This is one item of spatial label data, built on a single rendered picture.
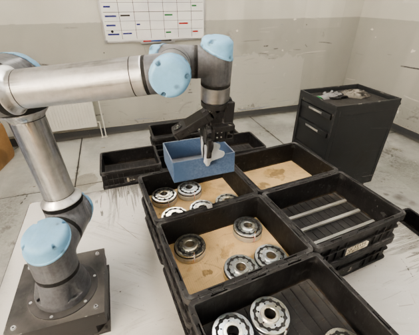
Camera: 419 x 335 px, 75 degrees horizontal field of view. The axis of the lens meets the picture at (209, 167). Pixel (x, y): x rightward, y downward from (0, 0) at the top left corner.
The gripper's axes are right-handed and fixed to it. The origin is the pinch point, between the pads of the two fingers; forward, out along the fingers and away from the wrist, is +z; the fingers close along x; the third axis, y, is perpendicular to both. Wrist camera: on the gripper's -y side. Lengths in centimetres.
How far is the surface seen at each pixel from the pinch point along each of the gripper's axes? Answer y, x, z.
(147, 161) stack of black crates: -13, 107, 79
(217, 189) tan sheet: 12.4, 19.7, 32.5
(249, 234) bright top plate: 13.6, -11.5, 25.4
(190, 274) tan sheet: -9.2, -19.8, 27.2
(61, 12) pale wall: -74, 292, 10
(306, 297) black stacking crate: 20.6, -36.1, 25.1
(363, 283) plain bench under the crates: 50, -32, 39
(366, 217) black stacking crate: 62, -14, 28
